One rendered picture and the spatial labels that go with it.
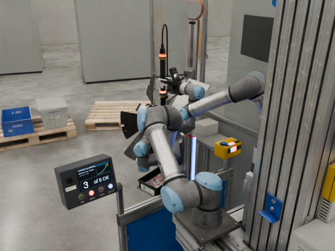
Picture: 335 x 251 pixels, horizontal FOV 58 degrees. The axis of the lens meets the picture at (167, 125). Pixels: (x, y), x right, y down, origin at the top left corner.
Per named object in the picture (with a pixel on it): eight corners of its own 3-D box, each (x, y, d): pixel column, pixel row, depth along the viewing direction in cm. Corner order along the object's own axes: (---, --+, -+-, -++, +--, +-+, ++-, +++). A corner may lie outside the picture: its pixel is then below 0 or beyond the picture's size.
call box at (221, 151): (230, 149, 218) (231, 136, 214) (240, 155, 210) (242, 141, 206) (213, 156, 209) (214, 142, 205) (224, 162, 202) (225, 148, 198)
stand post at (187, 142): (183, 218, 293) (187, 106, 246) (189, 223, 286) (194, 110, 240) (180, 220, 290) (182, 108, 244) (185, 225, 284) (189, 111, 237)
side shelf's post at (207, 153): (203, 212, 300) (208, 137, 267) (206, 215, 297) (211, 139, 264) (200, 214, 298) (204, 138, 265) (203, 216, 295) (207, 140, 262)
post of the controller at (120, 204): (121, 210, 173) (119, 182, 165) (124, 213, 171) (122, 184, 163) (117, 212, 172) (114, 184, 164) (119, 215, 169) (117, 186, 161)
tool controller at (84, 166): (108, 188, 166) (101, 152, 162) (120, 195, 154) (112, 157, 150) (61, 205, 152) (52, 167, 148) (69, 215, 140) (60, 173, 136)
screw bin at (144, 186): (159, 174, 217) (159, 166, 214) (177, 183, 207) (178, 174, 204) (137, 188, 201) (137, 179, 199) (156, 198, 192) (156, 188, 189)
